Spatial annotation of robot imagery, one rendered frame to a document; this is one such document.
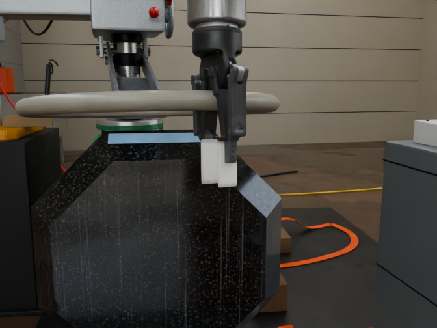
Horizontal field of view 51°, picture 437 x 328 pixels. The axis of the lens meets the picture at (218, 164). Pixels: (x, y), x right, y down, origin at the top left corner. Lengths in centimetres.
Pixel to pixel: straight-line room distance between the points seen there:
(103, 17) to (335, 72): 636
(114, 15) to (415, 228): 106
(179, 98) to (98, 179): 78
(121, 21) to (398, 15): 700
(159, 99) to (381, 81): 742
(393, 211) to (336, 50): 626
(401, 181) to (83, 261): 98
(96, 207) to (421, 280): 95
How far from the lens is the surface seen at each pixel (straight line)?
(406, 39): 824
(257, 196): 147
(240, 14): 69
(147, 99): 65
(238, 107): 64
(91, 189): 141
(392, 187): 146
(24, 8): 220
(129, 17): 146
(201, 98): 67
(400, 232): 145
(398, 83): 817
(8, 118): 220
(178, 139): 143
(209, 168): 72
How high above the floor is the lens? 98
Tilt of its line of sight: 10 degrees down
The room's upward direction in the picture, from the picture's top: straight up
